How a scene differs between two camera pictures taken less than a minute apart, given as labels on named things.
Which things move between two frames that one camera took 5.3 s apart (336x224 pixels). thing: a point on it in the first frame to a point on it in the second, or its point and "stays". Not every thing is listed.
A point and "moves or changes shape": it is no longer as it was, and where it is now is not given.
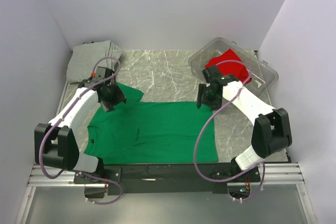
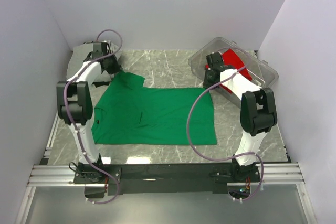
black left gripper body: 114,96 to 113,66
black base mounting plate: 166,178 stays
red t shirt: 234,68 stays
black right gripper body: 211,100 to 208,81
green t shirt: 136,132 moves or changes shape
